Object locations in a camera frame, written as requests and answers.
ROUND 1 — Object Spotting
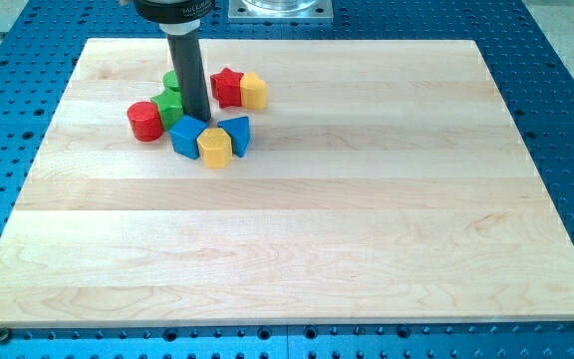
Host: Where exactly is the black robot arm flange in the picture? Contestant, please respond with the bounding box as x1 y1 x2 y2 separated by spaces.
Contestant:
134 0 215 24

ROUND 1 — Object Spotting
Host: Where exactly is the yellow hexagon block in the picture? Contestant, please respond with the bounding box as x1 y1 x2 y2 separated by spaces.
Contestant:
197 128 233 169

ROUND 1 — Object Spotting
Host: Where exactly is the blue cube block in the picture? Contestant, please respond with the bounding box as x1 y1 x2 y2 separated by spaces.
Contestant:
168 116 207 160

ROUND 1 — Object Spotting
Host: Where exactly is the blue triangle block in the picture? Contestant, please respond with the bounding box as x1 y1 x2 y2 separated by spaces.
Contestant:
217 116 251 158

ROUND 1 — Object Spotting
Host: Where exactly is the wooden board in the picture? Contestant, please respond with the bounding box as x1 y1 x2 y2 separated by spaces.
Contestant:
0 38 574 328

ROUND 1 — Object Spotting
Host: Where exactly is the yellow heart block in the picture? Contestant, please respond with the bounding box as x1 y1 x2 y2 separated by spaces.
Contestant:
240 72 267 110

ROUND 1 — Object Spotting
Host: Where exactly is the red star block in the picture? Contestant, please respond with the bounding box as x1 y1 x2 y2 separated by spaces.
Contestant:
210 67 243 109

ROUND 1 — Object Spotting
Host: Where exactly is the green star block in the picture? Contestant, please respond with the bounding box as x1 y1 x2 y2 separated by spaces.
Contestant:
150 89 184 131

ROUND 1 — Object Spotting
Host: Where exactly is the green round block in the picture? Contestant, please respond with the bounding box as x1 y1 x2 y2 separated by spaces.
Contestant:
162 71 179 92

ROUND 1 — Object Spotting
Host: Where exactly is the red cylinder block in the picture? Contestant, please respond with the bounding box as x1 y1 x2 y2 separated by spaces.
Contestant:
127 102 163 142

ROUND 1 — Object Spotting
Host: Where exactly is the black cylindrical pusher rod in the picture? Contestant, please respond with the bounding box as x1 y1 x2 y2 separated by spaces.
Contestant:
166 30 211 123

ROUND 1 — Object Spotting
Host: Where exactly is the left board clamp screw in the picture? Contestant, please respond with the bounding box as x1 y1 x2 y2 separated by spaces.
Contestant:
0 328 12 344

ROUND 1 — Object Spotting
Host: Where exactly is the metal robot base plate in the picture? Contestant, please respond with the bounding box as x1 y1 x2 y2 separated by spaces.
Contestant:
227 0 334 23

